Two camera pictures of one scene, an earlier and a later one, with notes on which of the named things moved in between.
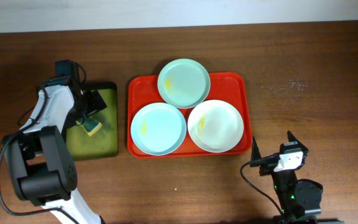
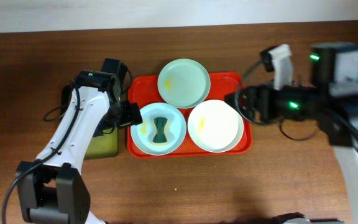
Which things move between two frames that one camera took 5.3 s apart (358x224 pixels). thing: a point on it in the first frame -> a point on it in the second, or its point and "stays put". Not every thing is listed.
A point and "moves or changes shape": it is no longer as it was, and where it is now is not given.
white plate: x=215 y=126 stays put
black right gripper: x=303 y=154 -> x=253 y=102
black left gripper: x=95 y=101 -> x=129 y=114
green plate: x=183 y=83 stays put
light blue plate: x=158 y=129 stays put
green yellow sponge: x=91 y=125 moves or changes shape
